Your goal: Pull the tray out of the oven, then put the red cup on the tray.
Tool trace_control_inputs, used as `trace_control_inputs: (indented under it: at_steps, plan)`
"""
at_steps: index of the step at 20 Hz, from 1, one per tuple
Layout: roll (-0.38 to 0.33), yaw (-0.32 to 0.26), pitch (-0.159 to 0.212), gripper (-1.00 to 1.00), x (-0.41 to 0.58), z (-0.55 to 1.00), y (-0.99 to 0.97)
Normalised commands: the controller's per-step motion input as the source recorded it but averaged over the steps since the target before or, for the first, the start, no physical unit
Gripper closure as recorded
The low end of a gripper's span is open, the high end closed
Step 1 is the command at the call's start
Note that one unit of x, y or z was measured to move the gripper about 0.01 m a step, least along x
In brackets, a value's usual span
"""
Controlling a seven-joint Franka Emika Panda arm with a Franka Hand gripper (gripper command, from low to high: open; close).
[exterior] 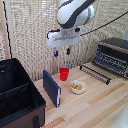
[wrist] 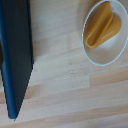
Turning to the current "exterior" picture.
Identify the light wooden pole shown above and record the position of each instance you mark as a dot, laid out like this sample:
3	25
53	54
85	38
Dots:
58	61

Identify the dark blue book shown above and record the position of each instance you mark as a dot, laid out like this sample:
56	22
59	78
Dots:
50	87

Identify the yellow food pieces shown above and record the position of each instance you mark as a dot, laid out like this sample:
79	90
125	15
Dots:
76	86

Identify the black toaster oven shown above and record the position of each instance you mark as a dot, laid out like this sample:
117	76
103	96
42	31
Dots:
115	53

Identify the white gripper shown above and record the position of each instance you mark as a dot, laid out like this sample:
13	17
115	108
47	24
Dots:
63	38

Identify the red plastic cup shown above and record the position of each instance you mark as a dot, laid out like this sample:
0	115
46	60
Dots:
64	74

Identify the white black Franka robot arm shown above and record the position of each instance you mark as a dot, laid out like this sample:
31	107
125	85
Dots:
71	13

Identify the beige bamboo blind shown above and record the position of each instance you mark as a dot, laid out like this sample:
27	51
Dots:
31	33

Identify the white bowl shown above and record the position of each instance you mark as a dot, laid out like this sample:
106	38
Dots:
78	87

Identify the black fabric storage case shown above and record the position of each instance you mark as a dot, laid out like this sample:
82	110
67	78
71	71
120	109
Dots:
18	93

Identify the thin black vertical strip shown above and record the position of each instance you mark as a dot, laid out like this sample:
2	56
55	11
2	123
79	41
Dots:
8	36

